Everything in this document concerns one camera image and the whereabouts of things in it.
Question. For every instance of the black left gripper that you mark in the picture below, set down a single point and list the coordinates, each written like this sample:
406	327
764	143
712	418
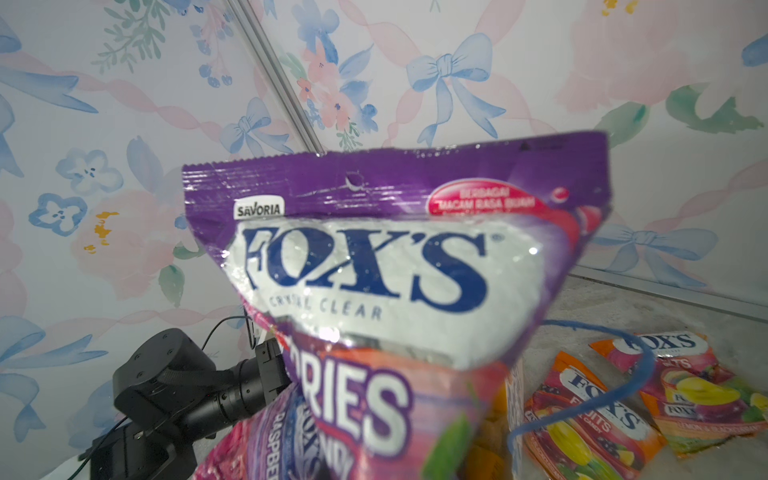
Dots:
173	395

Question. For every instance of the purple fruit candy pack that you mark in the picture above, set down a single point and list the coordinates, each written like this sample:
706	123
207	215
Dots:
404	285

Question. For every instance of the orange fruit candy pack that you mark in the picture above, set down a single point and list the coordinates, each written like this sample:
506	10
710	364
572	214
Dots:
611	442

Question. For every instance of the pink fruit candy pack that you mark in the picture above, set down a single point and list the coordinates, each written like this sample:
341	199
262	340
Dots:
695	401

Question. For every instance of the yellow mango gummy bag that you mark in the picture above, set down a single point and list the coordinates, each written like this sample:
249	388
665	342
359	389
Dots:
485	459

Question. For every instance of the aluminium corner post left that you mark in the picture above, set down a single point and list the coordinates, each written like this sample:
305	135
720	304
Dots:
276	77

